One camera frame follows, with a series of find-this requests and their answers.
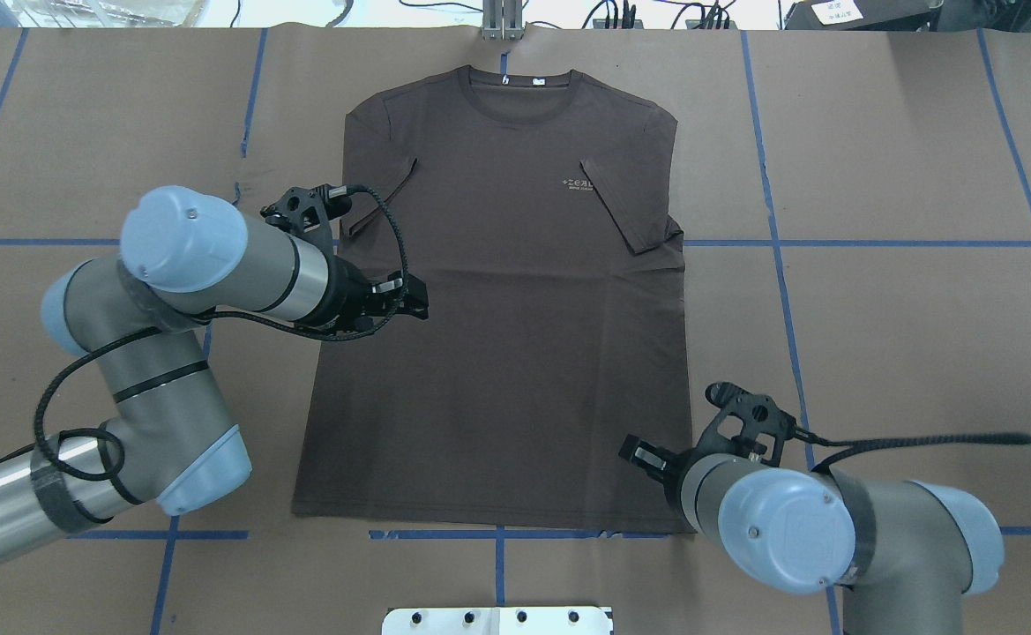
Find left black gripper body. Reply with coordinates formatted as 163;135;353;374
325;258;389;337

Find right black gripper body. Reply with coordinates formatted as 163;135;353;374
661;450;718;516

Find dark brown t-shirt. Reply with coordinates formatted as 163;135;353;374
290;67;691;534

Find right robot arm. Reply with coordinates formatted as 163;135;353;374
619;435;1005;634

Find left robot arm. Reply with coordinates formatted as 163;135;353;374
0;183;430;565

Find clear plastic bag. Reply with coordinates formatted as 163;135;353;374
4;1;208;28

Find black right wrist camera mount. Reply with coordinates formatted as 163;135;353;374
695;382;798;467

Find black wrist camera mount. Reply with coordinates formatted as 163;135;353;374
695;382;798;467
258;183;351;254

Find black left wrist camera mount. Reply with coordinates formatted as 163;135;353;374
258;183;351;254

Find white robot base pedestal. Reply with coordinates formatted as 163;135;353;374
381;604;616;634

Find aluminium frame post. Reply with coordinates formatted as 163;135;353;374
483;0;526;41

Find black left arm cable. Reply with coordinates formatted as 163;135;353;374
32;183;412;508

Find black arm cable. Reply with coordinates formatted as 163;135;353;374
32;183;412;508
793;425;1031;473

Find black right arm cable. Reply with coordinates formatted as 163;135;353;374
793;425;1031;473

